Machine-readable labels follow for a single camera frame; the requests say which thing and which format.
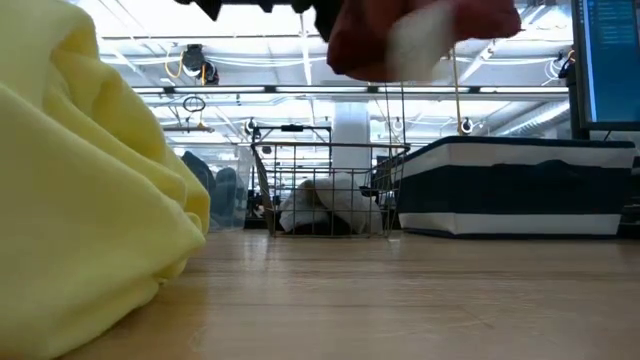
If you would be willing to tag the clear plastic bin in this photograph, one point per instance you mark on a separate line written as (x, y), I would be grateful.
(245, 190)

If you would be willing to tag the black round fixture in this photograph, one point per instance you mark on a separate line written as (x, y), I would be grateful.
(194, 57)

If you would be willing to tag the long horizontal metal rail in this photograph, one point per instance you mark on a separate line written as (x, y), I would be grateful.
(225, 90)

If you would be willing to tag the yellow cloth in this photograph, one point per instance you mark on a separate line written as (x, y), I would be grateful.
(75, 200)

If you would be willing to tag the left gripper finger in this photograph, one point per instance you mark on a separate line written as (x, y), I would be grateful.
(327, 15)

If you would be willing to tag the maroon cloth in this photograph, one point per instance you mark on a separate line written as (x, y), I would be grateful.
(370, 45)

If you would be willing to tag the blue plastic bin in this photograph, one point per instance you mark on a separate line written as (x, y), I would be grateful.
(500, 190)

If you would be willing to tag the computer monitor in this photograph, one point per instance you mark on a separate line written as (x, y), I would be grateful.
(612, 60)

